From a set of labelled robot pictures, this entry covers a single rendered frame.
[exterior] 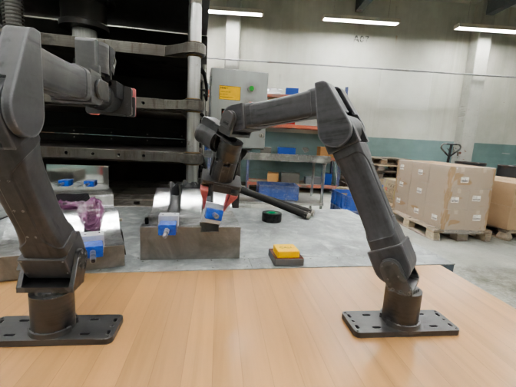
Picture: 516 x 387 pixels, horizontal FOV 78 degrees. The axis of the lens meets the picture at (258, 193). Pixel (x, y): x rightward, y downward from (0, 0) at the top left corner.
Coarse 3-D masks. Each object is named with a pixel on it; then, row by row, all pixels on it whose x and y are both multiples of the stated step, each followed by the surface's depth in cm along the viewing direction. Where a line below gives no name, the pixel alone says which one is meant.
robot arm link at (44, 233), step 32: (0, 96) 33; (0, 128) 34; (0, 160) 36; (32, 160) 39; (0, 192) 39; (32, 192) 40; (32, 224) 43; (64, 224) 48; (32, 256) 47; (64, 256) 48
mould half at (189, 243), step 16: (160, 192) 109; (192, 192) 112; (160, 208) 102; (192, 208) 105; (144, 224) 83; (192, 224) 85; (224, 224) 87; (144, 240) 82; (160, 240) 82; (176, 240) 83; (192, 240) 84; (208, 240) 85; (224, 240) 86; (144, 256) 82; (160, 256) 83; (176, 256) 84; (192, 256) 85; (208, 256) 86; (224, 256) 86
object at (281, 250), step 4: (276, 244) 89; (280, 244) 89; (284, 244) 89; (288, 244) 90; (292, 244) 90; (276, 248) 86; (280, 248) 86; (284, 248) 86; (288, 248) 86; (292, 248) 87; (296, 248) 87; (276, 252) 85; (280, 252) 84; (284, 252) 84; (288, 252) 84; (292, 252) 84; (296, 252) 85; (280, 256) 84; (284, 256) 84; (288, 256) 84; (292, 256) 85; (296, 256) 85
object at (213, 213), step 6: (210, 204) 84; (216, 204) 85; (222, 204) 86; (204, 210) 84; (210, 210) 80; (216, 210) 81; (222, 210) 81; (204, 216) 82; (210, 216) 80; (216, 216) 77; (222, 216) 81; (210, 222) 84; (216, 222) 85
